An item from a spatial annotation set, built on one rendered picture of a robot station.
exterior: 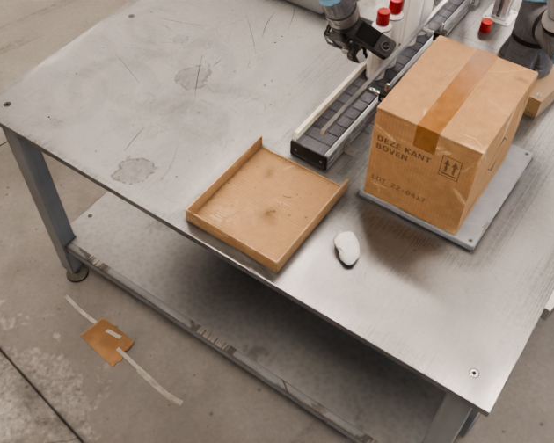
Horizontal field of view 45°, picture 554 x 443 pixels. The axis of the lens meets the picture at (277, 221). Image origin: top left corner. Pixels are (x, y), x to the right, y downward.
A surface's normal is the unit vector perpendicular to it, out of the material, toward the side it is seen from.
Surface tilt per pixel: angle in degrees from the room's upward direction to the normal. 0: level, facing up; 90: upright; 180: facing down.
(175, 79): 0
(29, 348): 0
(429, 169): 90
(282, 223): 0
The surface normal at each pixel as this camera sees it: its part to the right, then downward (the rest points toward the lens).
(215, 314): 0.01, -0.63
